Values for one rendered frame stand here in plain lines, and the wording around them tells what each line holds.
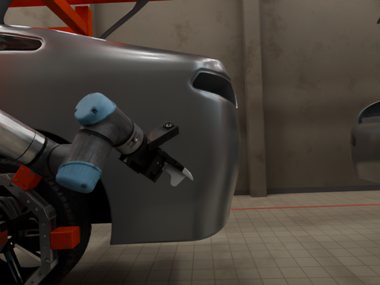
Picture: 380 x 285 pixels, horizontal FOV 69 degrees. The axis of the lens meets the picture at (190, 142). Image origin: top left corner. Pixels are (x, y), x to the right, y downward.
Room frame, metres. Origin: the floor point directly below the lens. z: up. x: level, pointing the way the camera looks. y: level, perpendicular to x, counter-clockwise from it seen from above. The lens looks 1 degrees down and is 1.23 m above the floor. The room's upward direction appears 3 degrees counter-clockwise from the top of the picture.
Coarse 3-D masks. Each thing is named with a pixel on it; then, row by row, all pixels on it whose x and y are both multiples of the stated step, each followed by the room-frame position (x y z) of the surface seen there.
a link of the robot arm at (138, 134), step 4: (136, 128) 0.63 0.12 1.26; (140, 128) 0.67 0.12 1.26; (136, 132) 0.63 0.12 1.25; (140, 132) 0.65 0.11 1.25; (132, 136) 0.62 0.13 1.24; (136, 136) 0.63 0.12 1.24; (140, 136) 0.64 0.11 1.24; (128, 140) 0.61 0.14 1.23; (132, 140) 0.62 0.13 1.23; (136, 140) 0.62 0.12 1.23; (140, 140) 0.64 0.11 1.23; (124, 144) 0.62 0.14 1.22; (128, 144) 0.62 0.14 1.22; (132, 144) 0.63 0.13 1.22; (136, 144) 0.63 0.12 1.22; (140, 144) 0.64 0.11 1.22; (116, 148) 0.63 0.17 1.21; (120, 148) 0.62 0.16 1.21; (124, 148) 0.63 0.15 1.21; (128, 148) 0.63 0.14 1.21; (132, 148) 0.63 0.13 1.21; (136, 148) 0.64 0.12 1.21; (120, 152) 0.64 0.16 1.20; (124, 152) 0.64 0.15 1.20; (128, 152) 0.64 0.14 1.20; (132, 152) 0.64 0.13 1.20
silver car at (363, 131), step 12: (372, 108) 3.03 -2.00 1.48; (360, 120) 2.90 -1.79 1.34; (372, 120) 2.58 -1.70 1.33; (360, 132) 2.52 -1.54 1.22; (372, 132) 2.33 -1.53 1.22; (360, 144) 2.49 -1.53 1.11; (372, 144) 2.32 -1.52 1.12; (360, 156) 2.50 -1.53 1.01; (372, 156) 2.32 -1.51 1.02; (360, 168) 2.56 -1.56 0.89; (372, 168) 2.35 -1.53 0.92; (372, 180) 2.42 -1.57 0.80
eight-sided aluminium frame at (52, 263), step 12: (0, 180) 1.09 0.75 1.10; (12, 192) 1.09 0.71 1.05; (24, 192) 1.09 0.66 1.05; (36, 192) 1.15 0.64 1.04; (24, 204) 1.09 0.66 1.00; (36, 204) 1.09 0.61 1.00; (48, 204) 1.14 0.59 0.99; (48, 216) 1.09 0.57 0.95; (48, 228) 1.09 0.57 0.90; (48, 240) 1.09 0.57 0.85; (48, 252) 1.09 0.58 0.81; (48, 264) 1.09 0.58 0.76; (36, 276) 1.09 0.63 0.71
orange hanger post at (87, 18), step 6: (78, 6) 3.53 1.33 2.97; (84, 6) 3.53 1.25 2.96; (78, 12) 3.53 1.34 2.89; (84, 12) 3.53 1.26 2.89; (90, 12) 3.64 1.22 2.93; (84, 18) 3.53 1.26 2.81; (90, 18) 3.63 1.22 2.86; (90, 24) 3.62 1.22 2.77; (90, 30) 3.61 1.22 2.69; (90, 36) 3.60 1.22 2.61
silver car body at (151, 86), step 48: (0, 0) 1.62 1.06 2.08; (144, 0) 2.90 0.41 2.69; (0, 48) 1.35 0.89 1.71; (48, 48) 1.34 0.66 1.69; (96, 48) 1.34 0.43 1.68; (144, 48) 1.37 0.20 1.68; (0, 96) 1.31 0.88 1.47; (48, 96) 1.31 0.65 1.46; (144, 96) 1.31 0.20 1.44; (192, 96) 1.31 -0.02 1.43; (192, 144) 1.31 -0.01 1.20; (240, 144) 1.52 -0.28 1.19; (144, 192) 1.31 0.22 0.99; (192, 192) 1.31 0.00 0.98; (144, 240) 1.31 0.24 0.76; (192, 240) 1.31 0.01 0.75
